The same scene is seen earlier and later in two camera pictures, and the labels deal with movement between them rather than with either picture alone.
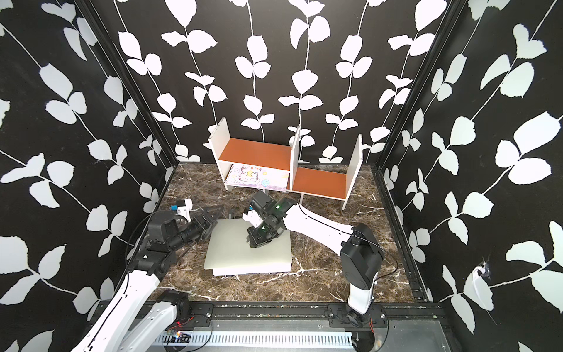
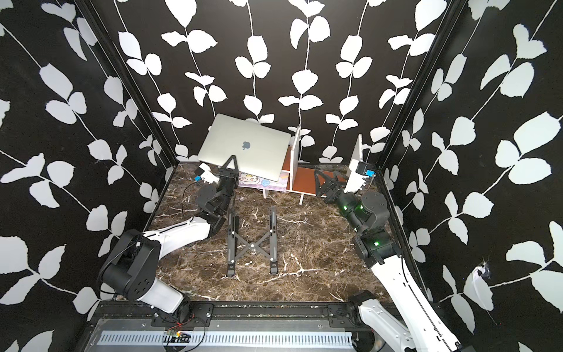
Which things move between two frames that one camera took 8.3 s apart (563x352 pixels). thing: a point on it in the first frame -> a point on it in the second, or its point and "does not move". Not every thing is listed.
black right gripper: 256,237 -> 334,189
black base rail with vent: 308,327 does not move
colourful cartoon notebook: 261,177 does not move
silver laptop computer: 229,252 -> 259,149
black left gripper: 205,226 -> 230,177
